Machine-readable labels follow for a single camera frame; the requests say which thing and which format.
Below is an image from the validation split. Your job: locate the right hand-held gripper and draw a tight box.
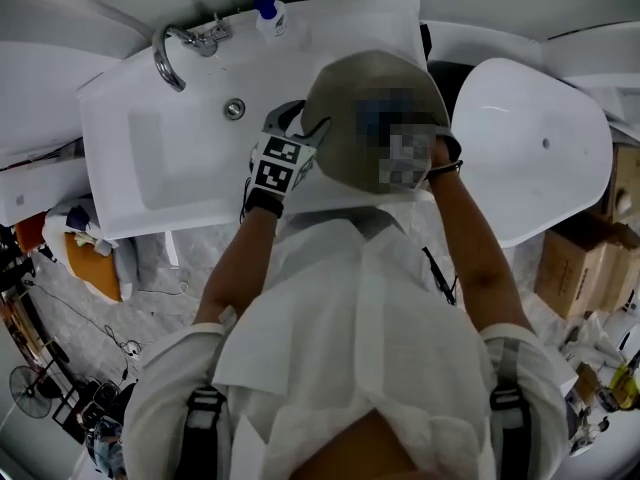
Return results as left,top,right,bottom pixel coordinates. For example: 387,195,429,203
379,123,462,189

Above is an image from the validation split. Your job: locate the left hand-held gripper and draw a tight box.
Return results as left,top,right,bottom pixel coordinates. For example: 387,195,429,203
248,100,332,198

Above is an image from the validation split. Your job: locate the beige frying pan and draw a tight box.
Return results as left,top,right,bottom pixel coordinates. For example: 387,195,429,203
302,50,454,197

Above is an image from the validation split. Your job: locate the blue-grey sponge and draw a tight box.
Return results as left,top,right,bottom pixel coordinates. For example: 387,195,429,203
355,92,419,132

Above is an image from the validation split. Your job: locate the white bottle with blue cap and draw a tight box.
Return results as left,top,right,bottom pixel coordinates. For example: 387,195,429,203
252,0,289,39

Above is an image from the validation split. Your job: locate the person's right forearm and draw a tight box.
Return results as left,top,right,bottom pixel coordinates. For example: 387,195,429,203
427,140,536,334

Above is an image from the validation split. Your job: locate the person's left forearm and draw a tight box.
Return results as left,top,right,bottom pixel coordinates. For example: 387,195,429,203
197,202,281,327

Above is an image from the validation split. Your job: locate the black trash bin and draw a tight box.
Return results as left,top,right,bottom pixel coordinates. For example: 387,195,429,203
427,60,481,119

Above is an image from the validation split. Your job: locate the black cloth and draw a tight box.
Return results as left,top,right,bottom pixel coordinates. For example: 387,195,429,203
419,22,434,64

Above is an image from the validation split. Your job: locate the white bathtub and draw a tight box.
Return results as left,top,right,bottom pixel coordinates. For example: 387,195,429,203
449,57,614,249

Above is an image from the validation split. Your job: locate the white sink vanity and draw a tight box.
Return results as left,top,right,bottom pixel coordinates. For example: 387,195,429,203
77,0,434,242

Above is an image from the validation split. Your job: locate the chrome faucet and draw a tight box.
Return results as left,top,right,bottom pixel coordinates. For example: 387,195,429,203
152,15,232,93

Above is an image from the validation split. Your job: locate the person's white shirt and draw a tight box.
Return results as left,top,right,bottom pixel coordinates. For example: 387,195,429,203
123,207,571,480

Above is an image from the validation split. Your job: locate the large cardboard box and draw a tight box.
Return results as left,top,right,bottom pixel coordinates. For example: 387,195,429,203
533,227,640,319

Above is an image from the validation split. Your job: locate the small cardboard box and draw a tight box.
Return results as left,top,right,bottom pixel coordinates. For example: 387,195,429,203
599,142,640,219

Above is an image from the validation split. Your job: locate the orange cushion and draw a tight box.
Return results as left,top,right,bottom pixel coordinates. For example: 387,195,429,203
63,232,123,303

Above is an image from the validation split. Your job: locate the white carton box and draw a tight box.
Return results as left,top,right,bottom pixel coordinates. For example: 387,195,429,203
0,157,94,227

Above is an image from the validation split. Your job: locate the yellow handheld device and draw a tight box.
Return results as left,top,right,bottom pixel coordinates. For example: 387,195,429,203
607,362,640,412

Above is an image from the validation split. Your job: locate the black floor fan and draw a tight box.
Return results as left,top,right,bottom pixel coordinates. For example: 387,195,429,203
8,365,54,419

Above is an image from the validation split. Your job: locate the black harness strap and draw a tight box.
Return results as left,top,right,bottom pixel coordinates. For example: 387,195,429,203
184,387,226,480
489,337,534,480

